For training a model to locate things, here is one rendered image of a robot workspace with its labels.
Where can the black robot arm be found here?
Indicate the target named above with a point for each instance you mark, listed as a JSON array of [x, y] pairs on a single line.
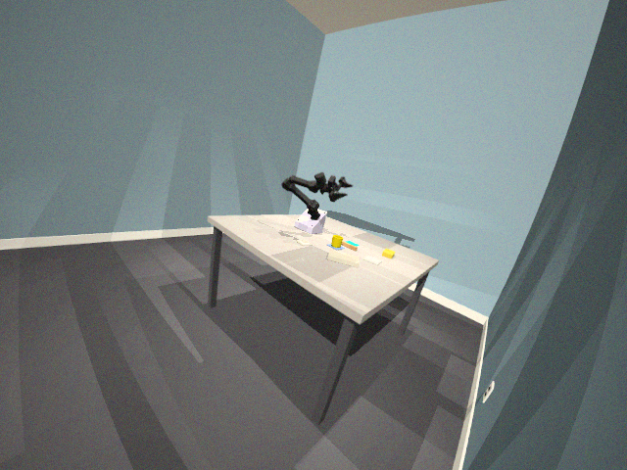
[[313, 185]]

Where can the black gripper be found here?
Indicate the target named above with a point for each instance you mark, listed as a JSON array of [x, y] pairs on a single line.
[[334, 195]]

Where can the tan wooden bar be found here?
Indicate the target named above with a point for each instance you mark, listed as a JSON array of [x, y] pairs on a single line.
[[352, 247]]

